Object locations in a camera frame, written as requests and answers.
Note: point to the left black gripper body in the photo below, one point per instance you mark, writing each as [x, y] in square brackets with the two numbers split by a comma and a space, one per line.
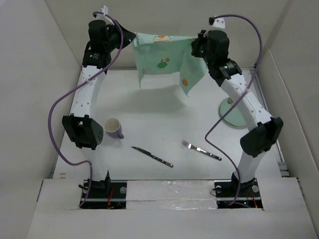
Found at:
[114, 38]

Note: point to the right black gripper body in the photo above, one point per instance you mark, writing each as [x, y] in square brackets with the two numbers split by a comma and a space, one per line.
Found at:
[206, 55]

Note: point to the green cartoon print cloth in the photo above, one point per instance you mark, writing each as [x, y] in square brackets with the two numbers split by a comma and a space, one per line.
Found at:
[167, 54]

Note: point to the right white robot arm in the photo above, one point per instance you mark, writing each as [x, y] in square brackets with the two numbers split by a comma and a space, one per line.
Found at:
[263, 129]

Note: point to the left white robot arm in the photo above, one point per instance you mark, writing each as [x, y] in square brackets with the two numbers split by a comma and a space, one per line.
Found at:
[80, 124]

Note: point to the light green floral plate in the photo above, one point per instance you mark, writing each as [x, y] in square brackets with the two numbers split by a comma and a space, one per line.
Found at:
[234, 118]

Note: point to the purple ceramic mug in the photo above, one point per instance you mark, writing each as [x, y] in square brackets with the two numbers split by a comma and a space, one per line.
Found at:
[113, 128]

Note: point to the steel fork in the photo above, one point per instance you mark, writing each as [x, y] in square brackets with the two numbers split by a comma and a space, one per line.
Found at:
[198, 149]

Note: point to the steel table knife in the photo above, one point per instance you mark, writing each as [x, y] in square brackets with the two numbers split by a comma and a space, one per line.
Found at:
[153, 156]

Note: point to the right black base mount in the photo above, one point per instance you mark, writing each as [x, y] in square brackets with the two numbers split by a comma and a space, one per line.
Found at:
[228, 197]

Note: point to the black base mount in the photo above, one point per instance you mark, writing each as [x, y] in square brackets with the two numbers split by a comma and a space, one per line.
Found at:
[228, 197]
[105, 194]

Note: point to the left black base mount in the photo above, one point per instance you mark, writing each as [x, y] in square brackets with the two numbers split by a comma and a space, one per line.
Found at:
[105, 194]

